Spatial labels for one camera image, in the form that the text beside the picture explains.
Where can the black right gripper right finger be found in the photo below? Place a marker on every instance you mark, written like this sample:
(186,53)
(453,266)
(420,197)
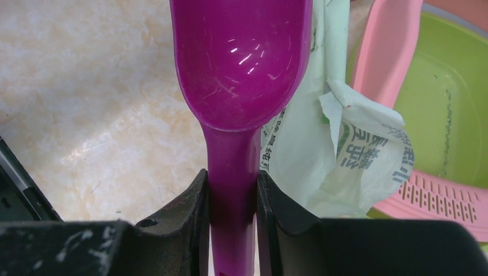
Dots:
(293,241)

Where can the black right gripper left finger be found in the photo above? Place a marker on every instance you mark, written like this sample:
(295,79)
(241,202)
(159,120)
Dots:
(172,241)

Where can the green and pink litter box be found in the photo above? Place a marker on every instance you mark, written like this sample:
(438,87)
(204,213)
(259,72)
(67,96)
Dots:
(428,61)

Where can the green cat litter bag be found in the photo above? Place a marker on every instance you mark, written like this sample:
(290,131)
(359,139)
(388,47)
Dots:
(332,150)

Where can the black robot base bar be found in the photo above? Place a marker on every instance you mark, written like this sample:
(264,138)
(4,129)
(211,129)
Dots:
(21,198)

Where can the purple plastic scoop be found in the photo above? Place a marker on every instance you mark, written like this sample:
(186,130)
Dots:
(238,64)

